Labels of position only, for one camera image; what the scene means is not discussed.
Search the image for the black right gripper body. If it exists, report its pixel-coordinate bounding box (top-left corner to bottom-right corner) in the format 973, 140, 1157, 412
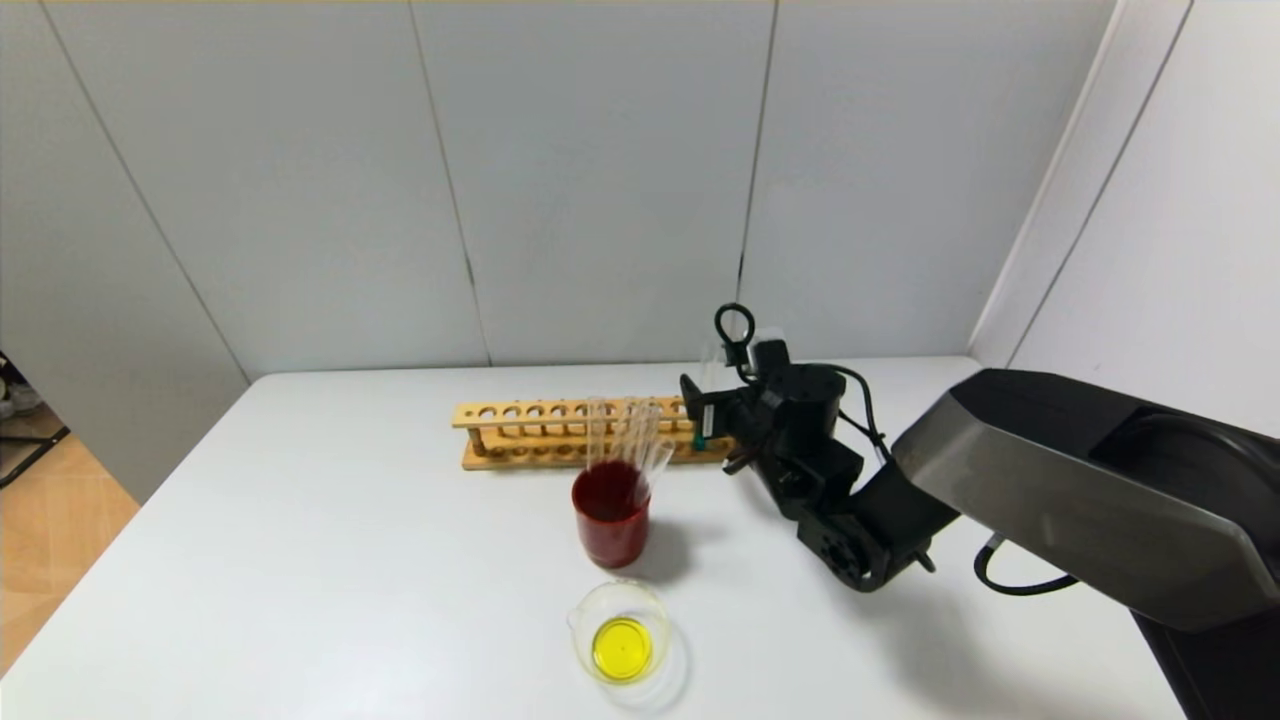
696, 386, 774, 440

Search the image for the test tube with blue pigment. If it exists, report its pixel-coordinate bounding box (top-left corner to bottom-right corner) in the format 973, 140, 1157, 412
695, 338, 729, 451

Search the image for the wooden test tube rack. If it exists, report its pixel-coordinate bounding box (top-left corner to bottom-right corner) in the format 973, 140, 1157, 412
451, 394, 736, 471

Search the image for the red plastic cup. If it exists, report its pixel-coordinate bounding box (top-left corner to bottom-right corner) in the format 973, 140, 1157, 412
571, 460, 653, 570

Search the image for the clear glass beaker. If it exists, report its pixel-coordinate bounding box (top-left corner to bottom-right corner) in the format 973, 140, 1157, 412
566, 580, 673, 688

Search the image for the dark background stand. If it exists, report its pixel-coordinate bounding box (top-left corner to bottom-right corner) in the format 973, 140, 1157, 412
0, 350, 71, 486

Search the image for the black looped camera cable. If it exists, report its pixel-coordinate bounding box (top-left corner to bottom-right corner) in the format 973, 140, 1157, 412
713, 303, 891, 463

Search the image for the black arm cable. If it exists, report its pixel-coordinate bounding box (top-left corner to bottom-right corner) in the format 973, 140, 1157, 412
974, 533, 1083, 598

